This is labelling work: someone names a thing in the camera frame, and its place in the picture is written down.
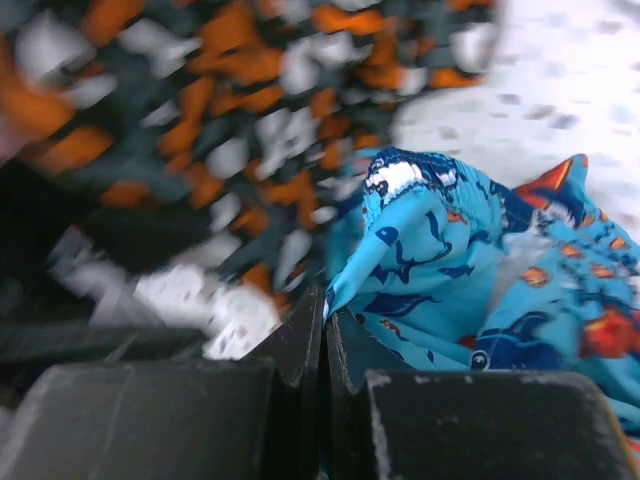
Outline orange black camouflage shorts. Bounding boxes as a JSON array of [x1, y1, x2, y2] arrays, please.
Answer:
[[1, 1, 498, 307]]

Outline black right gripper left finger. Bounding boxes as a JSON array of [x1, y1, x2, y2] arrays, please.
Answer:
[[1, 288, 323, 479]]

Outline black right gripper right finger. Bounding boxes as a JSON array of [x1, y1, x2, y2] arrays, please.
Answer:
[[325, 310, 636, 480]]

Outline blue shark print shorts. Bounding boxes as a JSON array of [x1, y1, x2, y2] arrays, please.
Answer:
[[324, 147, 639, 450]]

